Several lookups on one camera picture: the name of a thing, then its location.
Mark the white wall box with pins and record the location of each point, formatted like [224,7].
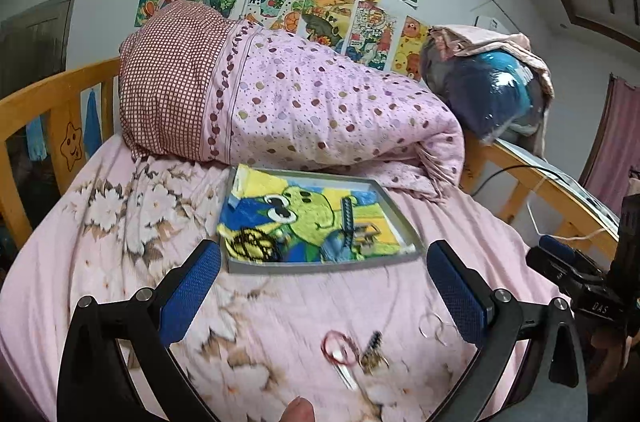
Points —
[490,25]

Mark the frog drawing paper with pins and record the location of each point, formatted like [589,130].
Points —
[305,212]

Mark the grey metal tray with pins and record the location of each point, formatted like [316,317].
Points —
[320,267]

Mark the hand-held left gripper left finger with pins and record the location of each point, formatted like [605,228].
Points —
[192,287]

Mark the grey rectangular clip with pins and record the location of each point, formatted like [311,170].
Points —
[369,236]

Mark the pink curtain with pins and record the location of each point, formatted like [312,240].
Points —
[612,142]

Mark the blue wrist watch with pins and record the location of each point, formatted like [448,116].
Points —
[345,227]

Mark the silver hoop earring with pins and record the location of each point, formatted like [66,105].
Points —
[420,327]
[436,335]

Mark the grey door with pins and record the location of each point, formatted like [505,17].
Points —
[35,37]

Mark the gold jewellery piece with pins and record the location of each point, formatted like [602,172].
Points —
[374,361]

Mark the silver hair pin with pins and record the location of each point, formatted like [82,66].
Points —
[347,377]

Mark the pink floral bed sheet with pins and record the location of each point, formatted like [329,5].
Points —
[100,227]

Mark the wooden bed frame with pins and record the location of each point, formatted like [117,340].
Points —
[30,102]

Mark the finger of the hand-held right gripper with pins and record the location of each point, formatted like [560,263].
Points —
[565,247]
[550,269]

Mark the person's left hand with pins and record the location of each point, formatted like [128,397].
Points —
[298,411]

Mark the blue shiny bundle with cloth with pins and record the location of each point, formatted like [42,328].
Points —
[505,40]

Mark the person's right hand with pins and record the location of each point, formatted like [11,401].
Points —
[607,357]

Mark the blue hanging towel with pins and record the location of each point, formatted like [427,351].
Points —
[92,127]

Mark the pink apple print quilt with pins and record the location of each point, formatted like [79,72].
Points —
[310,102]

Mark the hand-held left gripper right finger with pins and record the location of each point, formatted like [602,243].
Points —
[460,292]

